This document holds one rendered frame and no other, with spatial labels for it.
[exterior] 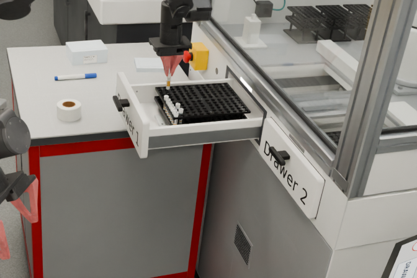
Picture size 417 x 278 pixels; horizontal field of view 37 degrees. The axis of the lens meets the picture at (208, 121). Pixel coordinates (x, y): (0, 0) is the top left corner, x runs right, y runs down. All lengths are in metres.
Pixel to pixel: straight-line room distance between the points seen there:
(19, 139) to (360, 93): 0.67
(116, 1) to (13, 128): 1.50
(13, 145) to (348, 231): 0.78
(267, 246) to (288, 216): 0.17
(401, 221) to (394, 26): 0.51
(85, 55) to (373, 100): 1.21
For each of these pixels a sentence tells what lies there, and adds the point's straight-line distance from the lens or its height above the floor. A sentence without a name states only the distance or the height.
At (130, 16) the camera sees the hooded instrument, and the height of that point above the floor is 0.84.
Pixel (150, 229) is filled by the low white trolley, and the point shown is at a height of 0.35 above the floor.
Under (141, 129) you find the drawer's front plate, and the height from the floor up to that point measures 0.90.
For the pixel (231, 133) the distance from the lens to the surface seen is 1.66.
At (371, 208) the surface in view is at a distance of 1.41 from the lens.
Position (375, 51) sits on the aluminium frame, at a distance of 1.23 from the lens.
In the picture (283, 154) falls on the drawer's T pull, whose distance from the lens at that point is 1.51.
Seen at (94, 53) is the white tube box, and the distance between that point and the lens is 2.20.
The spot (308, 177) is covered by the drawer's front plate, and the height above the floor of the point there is 0.91.
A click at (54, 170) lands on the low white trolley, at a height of 0.63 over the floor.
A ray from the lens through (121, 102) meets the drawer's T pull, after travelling 1.65.
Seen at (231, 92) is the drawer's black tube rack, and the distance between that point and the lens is 1.79.
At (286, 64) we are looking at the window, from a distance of 1.57.
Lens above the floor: 1.70
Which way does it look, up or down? 30 degrees down
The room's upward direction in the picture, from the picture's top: 7 degrees clockwise
